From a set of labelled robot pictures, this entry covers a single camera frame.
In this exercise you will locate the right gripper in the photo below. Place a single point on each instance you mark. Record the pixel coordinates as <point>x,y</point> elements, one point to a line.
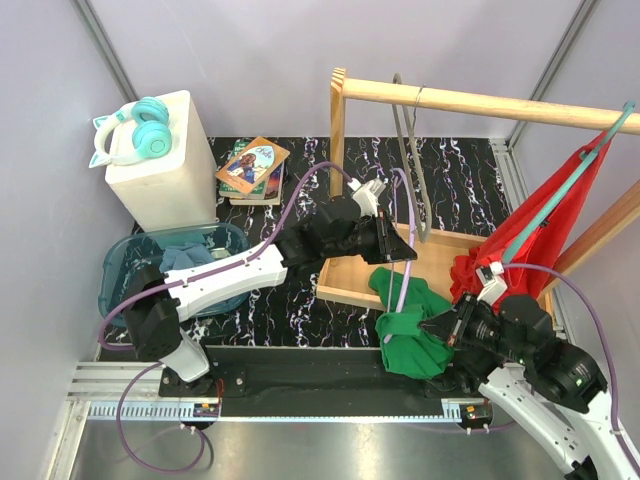
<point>451,326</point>

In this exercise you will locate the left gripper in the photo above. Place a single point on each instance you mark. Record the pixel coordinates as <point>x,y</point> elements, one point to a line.
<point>388,243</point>

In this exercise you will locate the grey hanger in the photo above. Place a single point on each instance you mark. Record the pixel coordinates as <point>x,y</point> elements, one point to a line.
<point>412,166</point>

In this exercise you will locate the green tank top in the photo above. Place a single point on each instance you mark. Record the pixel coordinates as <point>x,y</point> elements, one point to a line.
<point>405,348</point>

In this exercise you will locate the blue tank top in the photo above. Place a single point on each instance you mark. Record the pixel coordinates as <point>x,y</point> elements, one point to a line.
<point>190,255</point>

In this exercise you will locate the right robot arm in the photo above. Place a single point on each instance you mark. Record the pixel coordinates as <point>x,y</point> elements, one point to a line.
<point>554,390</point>

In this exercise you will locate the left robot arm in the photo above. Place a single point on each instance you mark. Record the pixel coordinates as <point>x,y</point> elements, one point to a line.
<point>158,302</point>

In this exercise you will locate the red tank top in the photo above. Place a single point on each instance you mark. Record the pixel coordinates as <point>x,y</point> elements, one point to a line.
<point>545,244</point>

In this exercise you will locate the teal hanger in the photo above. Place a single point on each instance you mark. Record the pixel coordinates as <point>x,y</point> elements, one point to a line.
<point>587,157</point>

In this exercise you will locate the wooden clothes rack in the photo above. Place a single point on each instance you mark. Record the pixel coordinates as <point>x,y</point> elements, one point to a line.
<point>436,256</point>

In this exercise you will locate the orange top book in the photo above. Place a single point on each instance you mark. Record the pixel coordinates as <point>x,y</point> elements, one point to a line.
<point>252,165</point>

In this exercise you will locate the green bottom book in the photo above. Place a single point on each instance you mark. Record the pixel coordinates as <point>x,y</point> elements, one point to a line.
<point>269,192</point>

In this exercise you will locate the white box stand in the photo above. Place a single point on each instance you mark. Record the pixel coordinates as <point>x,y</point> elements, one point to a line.
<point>179,188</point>

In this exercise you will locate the teal plastic bin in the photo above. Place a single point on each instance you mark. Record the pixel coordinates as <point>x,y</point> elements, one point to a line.
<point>133,253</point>

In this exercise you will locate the teal cat-ear headphones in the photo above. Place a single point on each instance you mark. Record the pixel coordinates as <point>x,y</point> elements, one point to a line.
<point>151,137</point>

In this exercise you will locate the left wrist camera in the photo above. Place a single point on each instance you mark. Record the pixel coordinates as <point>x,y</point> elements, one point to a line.
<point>366,195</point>

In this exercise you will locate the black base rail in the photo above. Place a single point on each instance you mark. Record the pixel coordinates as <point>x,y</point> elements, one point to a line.
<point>342,385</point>

